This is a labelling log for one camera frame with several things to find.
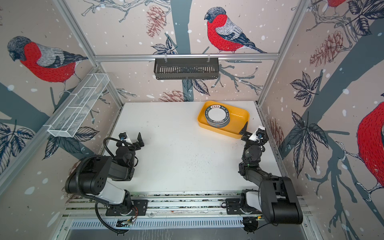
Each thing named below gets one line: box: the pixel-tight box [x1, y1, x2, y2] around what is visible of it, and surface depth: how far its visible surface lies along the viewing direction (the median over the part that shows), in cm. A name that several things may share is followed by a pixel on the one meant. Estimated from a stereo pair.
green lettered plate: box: [205, 104, 230, 128], surface depth 109 cm
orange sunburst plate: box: [205, 117, 230, 128], surface depth 105 cm
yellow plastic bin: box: [197, 100, 250, 139], surface depth 110 cm
